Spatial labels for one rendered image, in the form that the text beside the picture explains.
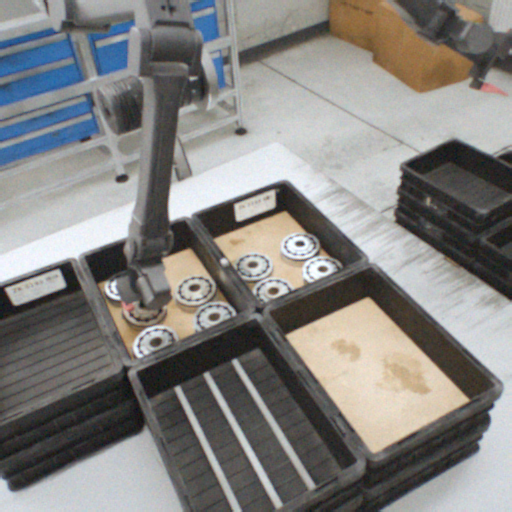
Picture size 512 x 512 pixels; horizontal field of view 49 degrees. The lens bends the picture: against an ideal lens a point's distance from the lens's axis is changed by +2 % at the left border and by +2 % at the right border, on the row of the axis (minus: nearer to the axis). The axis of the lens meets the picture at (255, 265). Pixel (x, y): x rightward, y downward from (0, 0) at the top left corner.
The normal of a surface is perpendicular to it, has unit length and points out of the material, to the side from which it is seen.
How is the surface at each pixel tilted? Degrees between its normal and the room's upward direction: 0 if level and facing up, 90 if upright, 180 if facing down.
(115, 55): 90
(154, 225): 92
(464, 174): 0
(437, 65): 90
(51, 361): 0
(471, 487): 0
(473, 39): 72
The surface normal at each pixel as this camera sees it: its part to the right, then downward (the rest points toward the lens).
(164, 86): 0.54, 0.58
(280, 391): -0.07, -0.72
